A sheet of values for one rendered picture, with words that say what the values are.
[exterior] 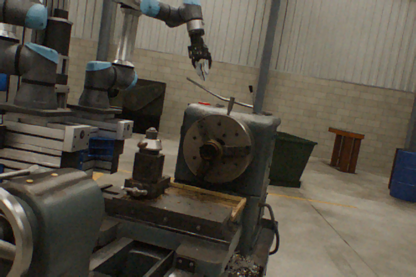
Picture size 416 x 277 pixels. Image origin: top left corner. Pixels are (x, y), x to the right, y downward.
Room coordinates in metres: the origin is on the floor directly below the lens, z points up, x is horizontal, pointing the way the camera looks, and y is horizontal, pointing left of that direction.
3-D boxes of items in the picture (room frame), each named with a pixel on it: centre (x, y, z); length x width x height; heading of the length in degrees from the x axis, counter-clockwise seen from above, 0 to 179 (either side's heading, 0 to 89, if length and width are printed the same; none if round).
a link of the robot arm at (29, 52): (1.45, 0.69, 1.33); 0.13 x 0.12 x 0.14; 105
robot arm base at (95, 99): (1.94, 0.62, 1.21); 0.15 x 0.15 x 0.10
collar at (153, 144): (1.16, 0.19, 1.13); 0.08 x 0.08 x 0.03
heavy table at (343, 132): (10.23, -3.47, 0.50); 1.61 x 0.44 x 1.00; 1
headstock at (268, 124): (2.15, -0.11, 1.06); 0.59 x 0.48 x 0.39; 167
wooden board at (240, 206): (1.50, 0.02, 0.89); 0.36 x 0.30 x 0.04; 77
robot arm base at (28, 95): (1.45, 0.68, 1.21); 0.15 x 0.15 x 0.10
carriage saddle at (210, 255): (1.10, 0.12, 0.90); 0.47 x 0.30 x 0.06; 77
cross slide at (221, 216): (1.15, 0.13, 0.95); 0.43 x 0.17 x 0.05; 77
